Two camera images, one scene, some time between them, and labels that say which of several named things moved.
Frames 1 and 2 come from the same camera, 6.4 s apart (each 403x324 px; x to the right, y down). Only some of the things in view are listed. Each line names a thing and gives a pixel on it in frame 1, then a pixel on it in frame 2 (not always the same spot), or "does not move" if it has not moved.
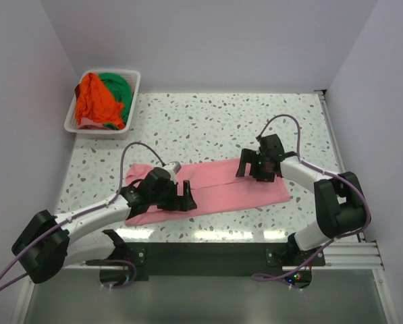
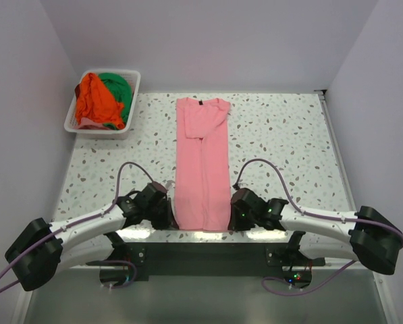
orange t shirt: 94,102 does not move
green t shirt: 121,91 does not move
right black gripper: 250,156 to 234,224
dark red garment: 77,91 does not move
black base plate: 221,258 does not move
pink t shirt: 136,174 to 201,165
